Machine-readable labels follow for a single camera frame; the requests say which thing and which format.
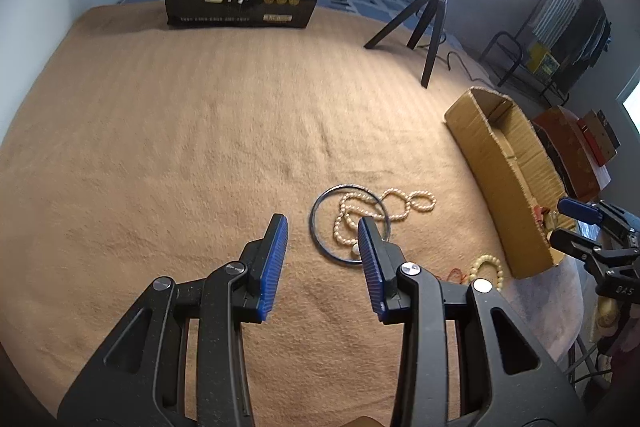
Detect bright window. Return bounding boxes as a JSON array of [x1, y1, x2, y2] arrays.
[[622, 82, 640, 128]]

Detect striped towel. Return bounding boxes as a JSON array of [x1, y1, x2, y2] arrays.
[[532, 0, 571, 52]]

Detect yellow box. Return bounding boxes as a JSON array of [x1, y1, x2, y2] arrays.
[[525, 42, 560, 75]]

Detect cream bead bracelet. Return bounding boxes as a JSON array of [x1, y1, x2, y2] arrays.
[[467, 255, 503, 293]]

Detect orange cloth covered cabinet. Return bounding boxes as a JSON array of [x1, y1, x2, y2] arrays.
[[531, 106, 613, 202]]

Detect brown cardboard box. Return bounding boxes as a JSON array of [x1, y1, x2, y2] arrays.
[[444, 87, 573, 279]]

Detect white pearl necklace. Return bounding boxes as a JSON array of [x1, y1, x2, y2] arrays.
[[332, 188, 437, 258]]

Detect brown gift box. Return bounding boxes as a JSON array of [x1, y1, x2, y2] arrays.
[[575, 109, 621, 168]]

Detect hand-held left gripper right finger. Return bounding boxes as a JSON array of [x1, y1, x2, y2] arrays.
[[357, 216, 586, 427]]

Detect dark hanging clothes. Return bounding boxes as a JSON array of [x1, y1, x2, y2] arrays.
[[565, 0, 613, 92]]

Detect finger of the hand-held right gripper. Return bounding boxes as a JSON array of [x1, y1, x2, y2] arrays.
[[549, 228, 631, 280], [557, 197, 640, 238]]

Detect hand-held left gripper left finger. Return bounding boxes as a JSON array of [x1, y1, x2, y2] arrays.
[[56, 213, 290, 427]]

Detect black power cable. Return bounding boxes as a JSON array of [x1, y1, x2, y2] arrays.
[[446, 51, 493, 84]]

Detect black clothes rack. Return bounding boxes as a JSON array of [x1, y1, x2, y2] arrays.
[[480, 0, 613, 108]]

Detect grey mattress cover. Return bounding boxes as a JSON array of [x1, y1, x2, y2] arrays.
[[515, 252, 587, 360]]

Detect thin metal bangle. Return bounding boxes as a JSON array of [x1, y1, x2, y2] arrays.
[[310, 183, 392, 266]]

